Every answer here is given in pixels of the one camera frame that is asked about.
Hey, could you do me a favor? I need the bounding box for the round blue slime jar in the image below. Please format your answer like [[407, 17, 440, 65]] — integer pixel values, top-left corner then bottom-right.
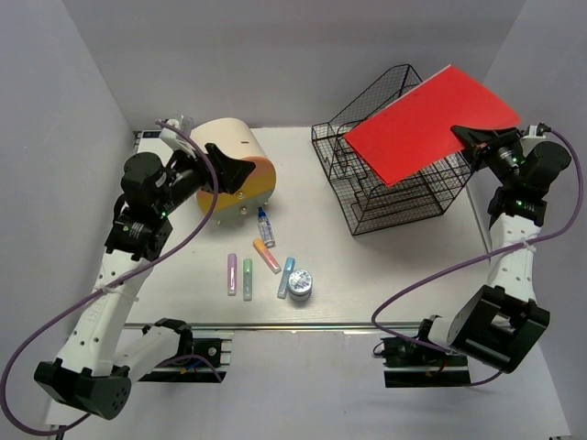
[[287, 269, 314, 302]]

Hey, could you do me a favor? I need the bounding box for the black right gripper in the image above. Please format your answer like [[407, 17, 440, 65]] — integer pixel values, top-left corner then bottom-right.
[[450, 126, 525, 189]]

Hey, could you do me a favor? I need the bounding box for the purple highlighter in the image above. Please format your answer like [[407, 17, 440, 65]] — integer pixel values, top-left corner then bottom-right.
[[227, 253, 238, 296]]

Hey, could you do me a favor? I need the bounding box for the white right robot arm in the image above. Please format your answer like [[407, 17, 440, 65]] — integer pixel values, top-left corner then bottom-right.
[[414, 125, 571, 373]]

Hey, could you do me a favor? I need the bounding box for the blue highlighter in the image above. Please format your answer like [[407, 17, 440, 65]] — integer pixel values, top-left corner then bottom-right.
[[277, 257, 295, 300]]

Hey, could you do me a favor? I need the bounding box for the orange highlighter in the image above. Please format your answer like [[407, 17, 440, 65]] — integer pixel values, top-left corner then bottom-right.
[[253, 238, 282, 274]]

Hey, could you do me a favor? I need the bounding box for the clear blue-capped spray bottle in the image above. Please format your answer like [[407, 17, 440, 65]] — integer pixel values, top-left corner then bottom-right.
[[258, 207, 275, 248]]

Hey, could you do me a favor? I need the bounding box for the aluminium table edge rail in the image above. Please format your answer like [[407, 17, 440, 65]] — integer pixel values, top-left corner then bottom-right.
[[123, 322, 420, 332]]

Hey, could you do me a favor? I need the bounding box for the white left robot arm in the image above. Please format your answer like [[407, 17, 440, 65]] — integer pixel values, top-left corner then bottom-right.
[[34, 143, 256, 420]]

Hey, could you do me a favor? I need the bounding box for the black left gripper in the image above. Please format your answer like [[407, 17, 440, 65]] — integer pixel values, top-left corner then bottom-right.
[[156, 140, 256, 216]]

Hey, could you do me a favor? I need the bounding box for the green highlighter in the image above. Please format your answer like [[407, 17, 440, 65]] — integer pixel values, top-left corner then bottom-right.
[[242, 258, 253, 302]]

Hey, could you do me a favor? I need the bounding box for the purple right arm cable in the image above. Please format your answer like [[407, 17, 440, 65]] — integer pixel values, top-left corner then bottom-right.
[[371, 128, 586, 389]]

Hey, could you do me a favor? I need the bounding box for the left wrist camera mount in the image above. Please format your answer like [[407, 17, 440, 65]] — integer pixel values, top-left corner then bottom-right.
[[156, 115, 195, 158]]

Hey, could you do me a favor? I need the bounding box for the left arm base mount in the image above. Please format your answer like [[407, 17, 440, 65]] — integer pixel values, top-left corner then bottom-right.
[[140, 331, 234, 384]]

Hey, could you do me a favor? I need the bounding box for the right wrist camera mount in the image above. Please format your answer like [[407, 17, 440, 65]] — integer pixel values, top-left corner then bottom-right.
[[522, 123, 551, 141]]

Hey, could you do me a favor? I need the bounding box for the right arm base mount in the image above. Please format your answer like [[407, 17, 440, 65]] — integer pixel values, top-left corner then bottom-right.
[[372, 337, 471, 389]]

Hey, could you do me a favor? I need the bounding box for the red folder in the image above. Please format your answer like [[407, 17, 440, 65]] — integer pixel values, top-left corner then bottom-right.
[[344, 65, 521, 187]]

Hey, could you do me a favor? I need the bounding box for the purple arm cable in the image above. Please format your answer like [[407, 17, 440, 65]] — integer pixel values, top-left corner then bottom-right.
[[371, 128, 586, 389], [0, 119, 220, 435]]

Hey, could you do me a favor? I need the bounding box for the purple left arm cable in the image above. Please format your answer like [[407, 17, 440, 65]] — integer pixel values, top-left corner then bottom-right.
[[0, 119, 220, 435]]

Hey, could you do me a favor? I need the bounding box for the black wire mesh rack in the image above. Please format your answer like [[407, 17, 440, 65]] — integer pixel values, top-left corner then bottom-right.
[[311, 64, 472, 236]]

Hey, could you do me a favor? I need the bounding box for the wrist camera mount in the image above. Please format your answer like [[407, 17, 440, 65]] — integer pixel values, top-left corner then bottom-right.
[[522, 123, 551, 141], [156, 115, 195, 158]]

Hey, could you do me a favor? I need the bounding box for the round cream drawer organizer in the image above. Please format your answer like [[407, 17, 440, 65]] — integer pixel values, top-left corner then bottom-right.
[[191, 117, 276, 223]]

